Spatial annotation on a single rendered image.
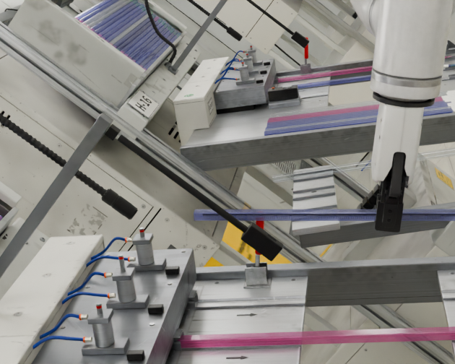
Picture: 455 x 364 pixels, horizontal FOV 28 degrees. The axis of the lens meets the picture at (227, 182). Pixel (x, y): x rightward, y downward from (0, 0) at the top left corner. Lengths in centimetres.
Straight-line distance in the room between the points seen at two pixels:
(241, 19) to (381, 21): 453
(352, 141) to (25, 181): 77
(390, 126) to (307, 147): 96
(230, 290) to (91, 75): 102
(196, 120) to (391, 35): 122
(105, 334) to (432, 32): 50
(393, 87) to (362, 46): 451
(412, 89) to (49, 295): 51
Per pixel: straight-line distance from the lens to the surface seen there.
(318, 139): 203
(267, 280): 129
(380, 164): 110
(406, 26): 107
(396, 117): 109
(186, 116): 225
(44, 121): 214
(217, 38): 883
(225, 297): 126
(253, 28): 561
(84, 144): 102
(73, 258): 125
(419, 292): 131
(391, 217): 116
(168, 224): 214
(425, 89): 109
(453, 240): 152
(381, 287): 131
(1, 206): 137
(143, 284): 119
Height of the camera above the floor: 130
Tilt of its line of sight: 6 degrees down
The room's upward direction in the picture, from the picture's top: 54 degrees counter-clockwise
